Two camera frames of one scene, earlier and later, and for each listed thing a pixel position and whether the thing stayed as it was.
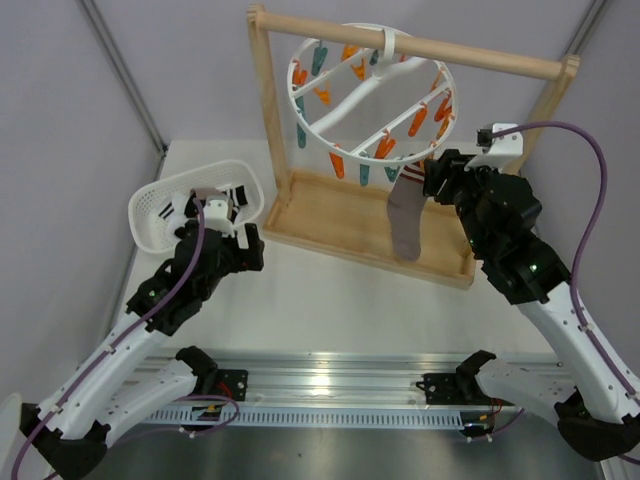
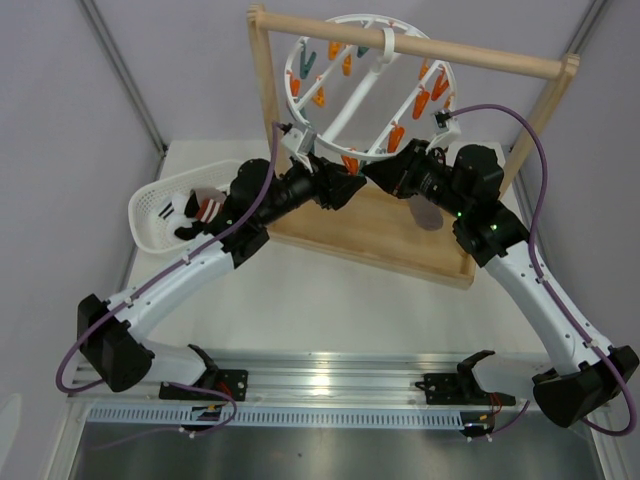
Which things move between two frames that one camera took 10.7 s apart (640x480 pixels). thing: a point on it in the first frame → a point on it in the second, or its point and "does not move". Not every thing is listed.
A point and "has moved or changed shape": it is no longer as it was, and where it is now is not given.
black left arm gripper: (245, 258) → (333, 185)
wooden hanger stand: (354, 215) does not move
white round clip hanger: (388, 54) has moved or changed shape
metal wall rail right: (593, 12) does not move
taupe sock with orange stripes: (406, 210) → (426, 213)
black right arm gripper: (450, 167) → (398, 173)
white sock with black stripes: (172, 214) does not move
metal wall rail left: (120, 66) does not move
